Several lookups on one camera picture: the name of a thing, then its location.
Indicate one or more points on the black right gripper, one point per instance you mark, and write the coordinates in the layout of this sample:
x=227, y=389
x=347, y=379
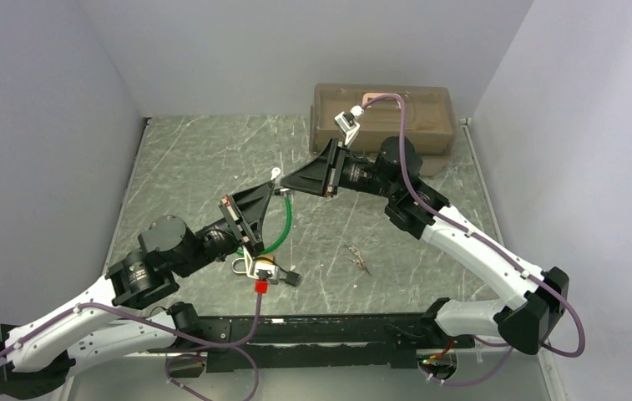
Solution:
x=323, y=175

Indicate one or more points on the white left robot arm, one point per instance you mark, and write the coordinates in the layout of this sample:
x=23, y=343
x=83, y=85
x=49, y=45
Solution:
x=104, y=321

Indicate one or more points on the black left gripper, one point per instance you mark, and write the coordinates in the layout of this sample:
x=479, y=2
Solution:
x=247, y=208

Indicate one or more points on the black cable padlock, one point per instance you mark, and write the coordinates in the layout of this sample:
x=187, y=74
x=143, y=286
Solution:
x=290, y=278

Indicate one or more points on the silver key bunch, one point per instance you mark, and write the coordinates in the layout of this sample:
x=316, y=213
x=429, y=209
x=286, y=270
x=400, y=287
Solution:
x=358, y=260

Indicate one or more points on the brown plastic toolbox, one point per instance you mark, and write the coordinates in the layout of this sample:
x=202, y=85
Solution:
x=430, y=123

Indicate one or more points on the green cable lock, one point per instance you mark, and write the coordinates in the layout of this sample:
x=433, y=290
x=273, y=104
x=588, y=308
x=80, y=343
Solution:
x=286, y=230

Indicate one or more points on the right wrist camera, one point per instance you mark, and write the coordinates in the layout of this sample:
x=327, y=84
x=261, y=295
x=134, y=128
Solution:
x=348, y=123

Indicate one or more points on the brass padlock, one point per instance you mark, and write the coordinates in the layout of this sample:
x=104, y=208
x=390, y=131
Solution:
x=241, y=268

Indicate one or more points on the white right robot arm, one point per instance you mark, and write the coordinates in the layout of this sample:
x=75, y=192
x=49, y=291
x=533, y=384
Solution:
x=530, y=300

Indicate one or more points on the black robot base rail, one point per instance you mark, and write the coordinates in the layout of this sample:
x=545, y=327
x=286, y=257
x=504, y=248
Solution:
x=396, y=340

